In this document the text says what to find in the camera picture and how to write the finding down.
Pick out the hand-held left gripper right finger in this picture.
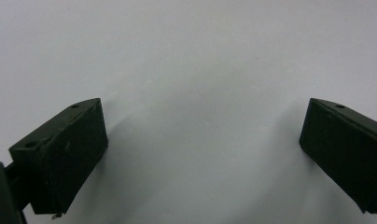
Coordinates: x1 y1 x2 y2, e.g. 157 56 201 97
299 97 377 215

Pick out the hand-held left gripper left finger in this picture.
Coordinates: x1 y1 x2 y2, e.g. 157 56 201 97
7 97 109 217

